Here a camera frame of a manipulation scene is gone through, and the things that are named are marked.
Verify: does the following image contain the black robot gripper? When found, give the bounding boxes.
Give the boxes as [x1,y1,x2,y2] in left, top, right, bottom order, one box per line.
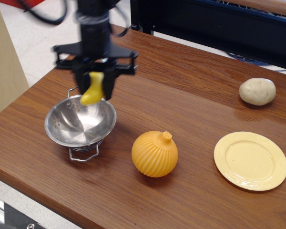
[53,20,138,100]

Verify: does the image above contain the yellow toy banana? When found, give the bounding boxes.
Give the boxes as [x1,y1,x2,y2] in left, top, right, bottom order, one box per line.
[80,72,104,106]

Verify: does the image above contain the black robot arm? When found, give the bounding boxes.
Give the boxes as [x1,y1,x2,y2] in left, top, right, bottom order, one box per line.
[53,0,138,105]

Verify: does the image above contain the small metal colander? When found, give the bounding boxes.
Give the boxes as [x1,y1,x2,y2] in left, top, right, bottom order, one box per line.
[44,87,117,163]

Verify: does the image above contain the light wooden panel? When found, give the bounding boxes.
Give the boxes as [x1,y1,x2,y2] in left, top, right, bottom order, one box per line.
[0,11,29,112]

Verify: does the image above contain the orange plastic toy onion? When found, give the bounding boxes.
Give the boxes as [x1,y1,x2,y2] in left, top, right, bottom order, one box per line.
[132,131,178,177]

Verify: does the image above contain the red box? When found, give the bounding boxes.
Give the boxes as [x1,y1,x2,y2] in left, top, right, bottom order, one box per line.
[0,0,44,11]

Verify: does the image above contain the beige toy potato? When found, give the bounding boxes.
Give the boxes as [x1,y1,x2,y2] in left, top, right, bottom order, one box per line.
[239,78,276,106]

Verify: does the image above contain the black base with screw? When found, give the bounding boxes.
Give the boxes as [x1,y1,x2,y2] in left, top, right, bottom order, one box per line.
[0,203,45,229]

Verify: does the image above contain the pale yellow plate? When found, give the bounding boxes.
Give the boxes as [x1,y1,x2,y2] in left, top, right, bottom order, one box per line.
[214,132,286,191]

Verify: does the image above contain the black braided cable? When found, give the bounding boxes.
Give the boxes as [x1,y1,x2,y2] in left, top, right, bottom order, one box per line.
[0,0,131,229]

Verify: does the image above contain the black metal frame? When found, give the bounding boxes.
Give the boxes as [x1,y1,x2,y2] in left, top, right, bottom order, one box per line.
[130,0,286,68]

